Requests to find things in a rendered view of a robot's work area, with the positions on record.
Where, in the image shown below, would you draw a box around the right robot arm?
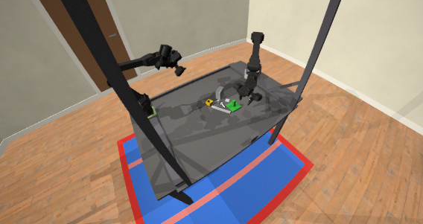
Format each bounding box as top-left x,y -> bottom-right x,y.
238,32 -> 264,97

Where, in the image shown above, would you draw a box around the green flat plate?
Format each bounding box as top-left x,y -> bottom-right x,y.
226,100 -> 241,112

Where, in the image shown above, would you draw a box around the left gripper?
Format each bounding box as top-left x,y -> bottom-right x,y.
166,53 -> 186,77

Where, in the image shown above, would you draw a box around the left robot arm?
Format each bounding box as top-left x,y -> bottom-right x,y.
118,44 -> 182,117

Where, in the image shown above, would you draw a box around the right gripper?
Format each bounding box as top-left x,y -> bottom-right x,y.
233,83 -> 262,105

